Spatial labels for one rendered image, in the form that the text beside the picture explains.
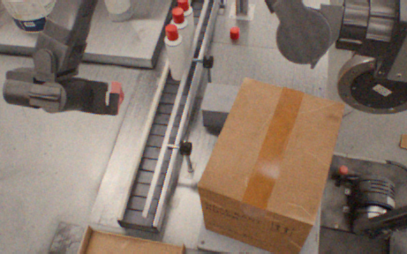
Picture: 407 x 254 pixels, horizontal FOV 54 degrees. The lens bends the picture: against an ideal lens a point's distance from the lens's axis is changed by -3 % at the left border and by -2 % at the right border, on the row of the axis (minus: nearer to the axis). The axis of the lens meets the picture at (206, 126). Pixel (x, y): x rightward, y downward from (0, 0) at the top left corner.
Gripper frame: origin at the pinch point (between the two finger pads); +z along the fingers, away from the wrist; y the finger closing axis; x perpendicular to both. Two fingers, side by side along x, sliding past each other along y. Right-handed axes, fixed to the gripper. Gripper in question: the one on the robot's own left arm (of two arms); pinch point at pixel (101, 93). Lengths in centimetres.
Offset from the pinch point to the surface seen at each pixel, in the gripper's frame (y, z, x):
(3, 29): 65, 48, -14
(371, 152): -87, 135, 22
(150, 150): -4.5, 24.9, 16.1
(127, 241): -4.9, 12.6, 38.5
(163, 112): -4.6, 33.3, 5.9
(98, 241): 2.8, 11.4, 39.7
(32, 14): 49, 42, -20
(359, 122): -81, 146, 8
